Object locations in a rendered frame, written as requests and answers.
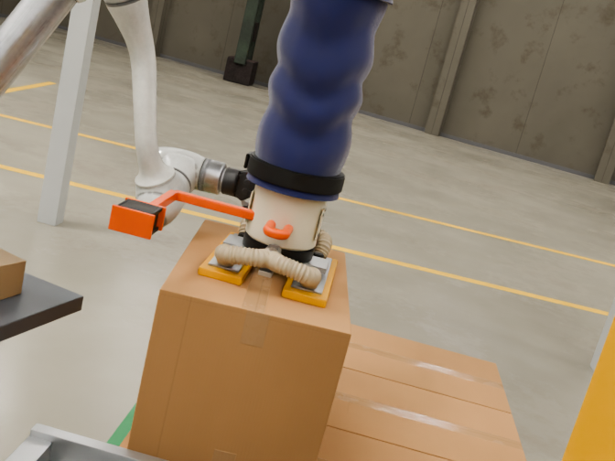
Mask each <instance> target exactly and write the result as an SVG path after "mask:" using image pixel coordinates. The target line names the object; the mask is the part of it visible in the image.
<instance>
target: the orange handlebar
mask: <svg viewBox="0 0 615 461"><path fill-rule="evenodd" d="M175 200H177V201H180V202H184V203H188V204H191V205H195V206H198V207H202V208H205V209H212V210H215V211H219V212H222V213H226V214H230V215H233V216H236V217H240V218H244V219H248V220H253V219H254V211H253V210H251V209H247V208H244V207H240V206H236V205H233V204H229V203H225V202H222V201H218V200H215V199H211V198H205V197H202V196H198V195H194V194H190V193H188V192H184V191H180V190H172V189H170V190H169V191H168V192H166V193H164V194H163V195H161V196H160V197H158V198H156V199H154V200H153V201H151V202H149V203H152V204H156V205H158V206H162V207H166V206H168V205H169V204H171V203H172V202H174V201H175ZM292 231H293V226H292V225H289V224H287V225H286V226H285V227H284V228H283V229H282V230H279V229H275V222H274V221H273V220H269V221H268V222H266V224H265V225H264V227H263V232H264V234H265V235H266V236H268V237H270V238H273V239H277V240H286V239H288V238H289V237H290V235H291V233H292Z"/></svg>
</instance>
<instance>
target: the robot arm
mask: <svg viewBox="0 0 615 461"><path fill-rule="evenodd" d="M85 1H87V0H21V1H20V2H19V3H18V5H17V6H16V7H15V9H14V10H13V11H12V12H11V14H10V15H9V16H8V17H7V19H6V20H5V21H4V23H3V24H2V25H1V26H0V99H1V97H2V96H3V95H4V94H5V92H6V91H7V90H8V88H9V87H10V86H11V85H12V83H13V82H14V81H15V80H16V78H17V77H18V75H19V74H20V73H21V72H22V70H23V69H24V68H25V67H26V65H27V64H28V63H29V61H30V60H32V59H33V57H34V56H35V55H36V54H37V52H38V51H39V50H40V48H41V47H42V46H43V45H44V43H45V42H46V41H47V39H48V38H49V37H50V35H51V34H52V33H53V32H54V30H55V29H56V28H57V27H58V25H59V24H60V23H61V21H62V20H63V19H64V18H65V16H66V15H67V14H68V13H69V11H70V10H71V9H72V8H73V7H74V6H75V4H76V3H82V2H85ZM104 2H105V4H106V6H107V8H108V10H109V12H110V13H111V15H112V17H113V19H114V21H115V23H116V25H117V26H118V28H119V30H120V31H121V33H122V35H123V37H124V41H125V43H126V46H127V48H128V52H129V56H130V60H131V69H132V84H133V106H134V127H135V151H136V156H137V162H138V166H139V174H138V175H137V176H136V178H135V199H138V200H141V201H144V202H148V203H149V202H151V201H153V200H154V199H156V198H158V197H160V196H161V195H163V194H164V193H166V192H168V191H169V190H170V189H172V190H180V191H184V192H188V193H191V192H192V191H193V190H199V191H202V192H207V193H211V194H215V195H219V194H220V193H222V194H224V195H228V196H232V197H236V198H238V199H239V200H240V201H241V202H242V207H244V208H247V209H248V206H249V201H246V199H248V198H249V197H250V196H251V194H252V191H253V190H254V188H255V183H253V182H251V181H250V180H249V179H248V178H247V177H246V176H247V174H248V170H247V169H245V170H241V169H237V168H234V167H230V166H229V167H227V165H226V164H225V163H223V162H220V161H216V160H212V159H209V158H206V157H203V156H201V155H199V154H196V153H194V152H191V151H188V150H184V149H180V148H176V147H167V146H161V147H158V144H157V131H156V52H155V45H154V39H153V34H152V28H151V23H150V16H149V9H148V1H147V0H104ZM184 205H185V203H184V202H180V201H177V200H175V201H174V202H172V203H171V204H169V205H168V206H166V208H167V211H166V216H165V220H164V225H163V227H165V226H167V225H168V224H169V223H171V222H172V221H173V220H174V219H175V218H176V217H177V215H178V214H179V213H180V211H181V210H182V209H183V207H184Z"/></svg>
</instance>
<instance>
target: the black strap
mask: <svg viewBox="0 0 615 461"><path fill-rule="evenodd" d="M243 167H244V168H247V170H248V172H249V173H250V174H251V175H253V176H254V177H257V178H259V179H261V180H263V181H265V182H268V183H271V184H274V185H277V186H279V187H282V188H289V189H293V190H296V191H301V192H306V193H311V194H319V195H337V194H339V193H340V192H341V191H342V188H343V184H344V180H345V175H344V174H343V173H342V172H341V171H340V174H339V175H336V176H334V177H320V176H313V175H309V174H303V173H298V172H295V171H291V170H288V169H285V168H282V167H279V166H274V165H271V164H269V163H267V162H265V161H264V160H262V159H260V158H259V157H258V156H257V155H256V154H255V151H250V152H249V153H247V154H246V157H245V161H244V165H243Z"/></svg>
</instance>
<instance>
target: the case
mask: <svg viewBox="0 0 615 461"><path fill-rule="evenodd" d="M239 229H240V228H239V227H236V226H232V225H228V224H224V223H220V222H217V221H213V220H204V221H203V223H202V225H201V226H200V228H199V230H198V231H197V233H196V234H195V236H194V237H193V239H192V240H191V242H190V244H189V246H188V247H187V249H186V250H185V251H184V252H183V254H182V255H181V257H180V259H179V260H178V262H177V264H176V265H175V267H174V268H173V270H172V271H171V273H170V274H169V276H168V278H167V280H166V281H165V282H164V283H163V285H162V286H161V288H160V289H159V293H158V298H157V302H156V311H155V315H154V320H153V325H152V329H151V333H150V338H149V342H148V347H147V352H146V360H145V365H144V369H143V374H142V378H141V382H140V387H139V392H138V396H137V401H136V406H135V414H134V418H133V422H132V427H131V432H130V436H129V441H128V446H127V449H130V450H133V451H136V452H139V453H143V454H146V455H150V456H155V457H158V458H162V459H165V460H168V461H317V460H318V453H319V450H320V447H321V444H322V440H323V436H324V433H325V430H326V426H327V423H328V419H329V414H330V410H331V407H332V404H333V400H334V397H335V393H336V390H337V387H338V383H339V380H340V374H341V371H342V367H343V364H344V360H345V357H346V354H347V350H348V346H349V344H350V340H351V318H350V306H349V294H348V282H347V270H346V258H345V252H339V251H335V250H330V252H329V255H327V256H328V257H329V258H332V259H336V260H338V263H337V267H336V271H335V274H334V277H333V281H332V285H331V288H330V291H329V297H328V301H327V304H326V307H324V308H323V307H319V306H313V305H310V304H306V303H302V302H299V301H296V300H292V299H288V298H285V297H283V296H281V294H282V290H283V288H284V286H285V284H286V281H287V279H288V277H286V275H285V276H283V275H282V274H279V273H273V275H272V277H271V278H269V277H265V276H262V275H259V274H258V271H259V269H260V268H261V267H260V268H258V267H257V266H256V267H253V268H252V269H251V271H250V272H249V273H248V274H247V276H246V277H245V279H244V280H243V283H242V284H241V285H237V284H231V283H227V282H223V281H221V280H217V279H213V278H209V277H207V276H203V275H199V274H198V269H199V267H200V266H201V265H202V264H203V262H204V261H205V260H206V259H207V258H208V257H209V256H210V255H211V253H212V252H213V251H214V250H215V249H216V248H217V246H219V245H220V243H221V242H222V241H223V240H224V239H225V238H226V237H227V236H228V234H229V233H230V232H235V233H239Z"/></svg>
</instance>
